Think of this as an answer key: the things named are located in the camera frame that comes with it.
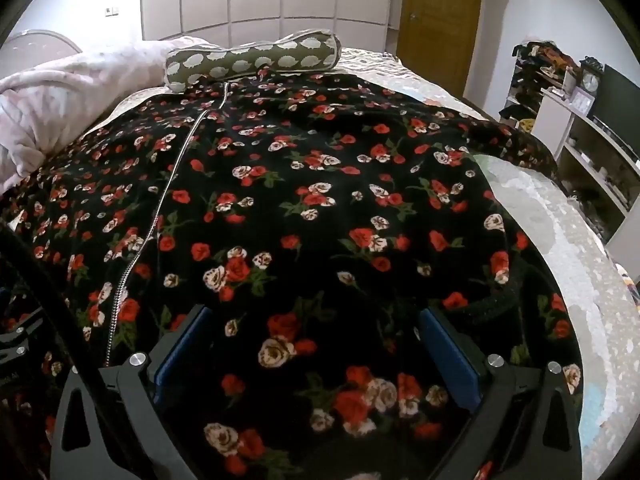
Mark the pile of clothes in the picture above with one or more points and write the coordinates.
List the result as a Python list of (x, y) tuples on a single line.
[(542, 67)]

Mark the small white clock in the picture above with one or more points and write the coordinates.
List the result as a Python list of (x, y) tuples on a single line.
[(583, 102)]

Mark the black floral zip robe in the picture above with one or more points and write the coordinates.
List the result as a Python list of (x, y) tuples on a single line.
[(325, 210)]

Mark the wooden door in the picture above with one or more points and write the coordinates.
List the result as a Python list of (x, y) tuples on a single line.
[(440, 20)]

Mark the black television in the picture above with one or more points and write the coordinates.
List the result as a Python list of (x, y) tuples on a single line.
[(620, 97)]

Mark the pink headboard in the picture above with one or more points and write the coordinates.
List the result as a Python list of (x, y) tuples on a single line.
[(40, 42)]

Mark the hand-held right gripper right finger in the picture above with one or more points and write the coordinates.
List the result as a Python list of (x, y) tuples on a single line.
[(450, 355)]

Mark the pink floral blanket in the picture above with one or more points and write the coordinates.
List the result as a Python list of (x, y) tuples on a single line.
[(75, 90)]

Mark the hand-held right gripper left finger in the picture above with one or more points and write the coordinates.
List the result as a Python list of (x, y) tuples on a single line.
[(176, 355)]

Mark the white shelf unit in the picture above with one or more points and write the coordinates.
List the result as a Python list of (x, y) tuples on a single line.
[(555, 120)]

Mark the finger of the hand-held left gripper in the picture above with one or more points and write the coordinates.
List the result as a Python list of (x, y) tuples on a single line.
[(17, 332)]

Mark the dark mantel clock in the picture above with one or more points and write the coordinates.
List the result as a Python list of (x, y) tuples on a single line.
[(591, 81)]

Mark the olive pillow with white pattern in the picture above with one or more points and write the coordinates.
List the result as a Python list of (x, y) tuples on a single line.
[(250, 60)]

